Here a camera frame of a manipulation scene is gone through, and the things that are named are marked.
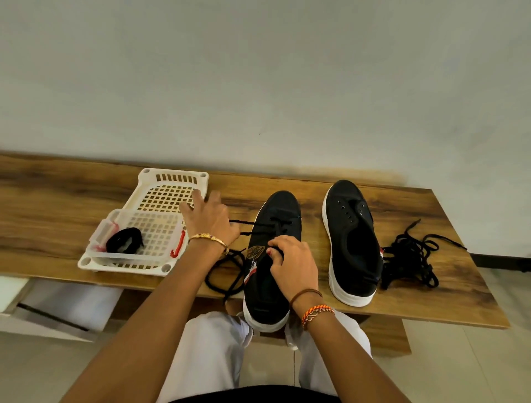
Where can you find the white plastic lattice basket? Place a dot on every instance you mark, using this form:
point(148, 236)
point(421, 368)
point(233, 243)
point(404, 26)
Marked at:
point(170, 191)

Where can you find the person's black shirt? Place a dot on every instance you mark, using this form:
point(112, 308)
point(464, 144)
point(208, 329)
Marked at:
point(257, 394)

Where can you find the person's left hand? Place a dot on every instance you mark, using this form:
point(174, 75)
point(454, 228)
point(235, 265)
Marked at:
point(209, 217)

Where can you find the person's left forearm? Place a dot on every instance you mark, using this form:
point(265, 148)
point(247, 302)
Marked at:
point(137, 332)

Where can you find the black shoelace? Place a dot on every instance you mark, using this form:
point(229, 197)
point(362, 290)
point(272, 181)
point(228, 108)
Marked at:
point(402, 267)
point(415, 257)

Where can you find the person's right hand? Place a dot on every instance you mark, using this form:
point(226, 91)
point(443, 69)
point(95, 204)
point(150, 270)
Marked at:
point(292, 266)

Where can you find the black sneaker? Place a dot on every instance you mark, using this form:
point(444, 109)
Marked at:
point(353, 249)
point(265, 291)

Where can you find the white box under table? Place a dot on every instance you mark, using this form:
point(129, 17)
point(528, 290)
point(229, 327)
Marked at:
point(54, 307)

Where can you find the black band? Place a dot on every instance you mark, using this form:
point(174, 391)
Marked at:
point(224, 270)
point(123, 241)

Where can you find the person's right forearm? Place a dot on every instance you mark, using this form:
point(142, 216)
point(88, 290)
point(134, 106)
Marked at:
point(348, 357)

